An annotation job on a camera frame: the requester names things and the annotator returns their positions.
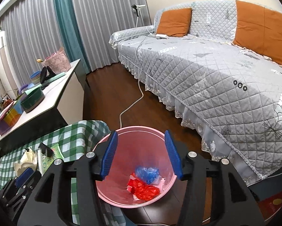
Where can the cream paper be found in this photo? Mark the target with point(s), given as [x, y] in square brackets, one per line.
[25, 160]

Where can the white-topped coffee table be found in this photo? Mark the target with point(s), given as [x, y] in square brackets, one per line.
[58, 91]

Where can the blue plastic bag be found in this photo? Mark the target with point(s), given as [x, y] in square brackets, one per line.
[146, 173]

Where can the mint green tray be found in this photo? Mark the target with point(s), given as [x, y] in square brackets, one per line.
[55, 77]

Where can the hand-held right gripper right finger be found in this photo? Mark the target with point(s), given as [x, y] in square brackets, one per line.
[172, 155]

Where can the colourful rectangular box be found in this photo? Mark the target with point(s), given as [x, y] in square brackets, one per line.
[10, 117]

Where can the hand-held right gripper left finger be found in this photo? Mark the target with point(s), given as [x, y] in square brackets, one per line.
[109, 155]

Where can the green panda packet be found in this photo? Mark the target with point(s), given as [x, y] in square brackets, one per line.
[57, 153]

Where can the dark green round tin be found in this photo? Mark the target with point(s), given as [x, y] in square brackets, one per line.
[32, 100]

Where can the teal curtain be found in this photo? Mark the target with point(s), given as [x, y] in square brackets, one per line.
[65, 23]

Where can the grey curtain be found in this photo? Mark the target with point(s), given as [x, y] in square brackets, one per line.
[30, 35]
[103, 23]

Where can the green checked tablecloth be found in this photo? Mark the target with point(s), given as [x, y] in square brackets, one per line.
[79, 131]

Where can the pink plastic bin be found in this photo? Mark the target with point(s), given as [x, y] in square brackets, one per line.
[141, 150]

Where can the white power adapter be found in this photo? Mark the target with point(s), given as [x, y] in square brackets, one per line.
[162, 36]

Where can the white tower air conditioner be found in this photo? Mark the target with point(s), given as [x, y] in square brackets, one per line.
[1, 63]

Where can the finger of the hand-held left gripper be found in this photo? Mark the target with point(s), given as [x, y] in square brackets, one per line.
[24, 176]

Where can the large orange cushion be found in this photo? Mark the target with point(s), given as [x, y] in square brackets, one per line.
[263, 28]

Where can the red plastic bag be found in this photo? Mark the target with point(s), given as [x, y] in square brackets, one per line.
[143, 189]

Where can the small orange cushion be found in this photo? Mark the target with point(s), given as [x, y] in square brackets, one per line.
[175, 22]

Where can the stack of pastel bowls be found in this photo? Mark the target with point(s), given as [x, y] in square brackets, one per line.
[35, 77]

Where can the sofa with grey quilted cover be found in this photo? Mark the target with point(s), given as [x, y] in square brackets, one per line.
[202, 75]

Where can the white floor lamp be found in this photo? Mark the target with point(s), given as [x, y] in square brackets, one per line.
[137, 16]

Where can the pink lace basket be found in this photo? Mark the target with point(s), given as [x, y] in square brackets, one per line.
[57, 62]

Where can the red floor mat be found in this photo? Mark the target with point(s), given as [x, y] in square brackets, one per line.
[277, 202]

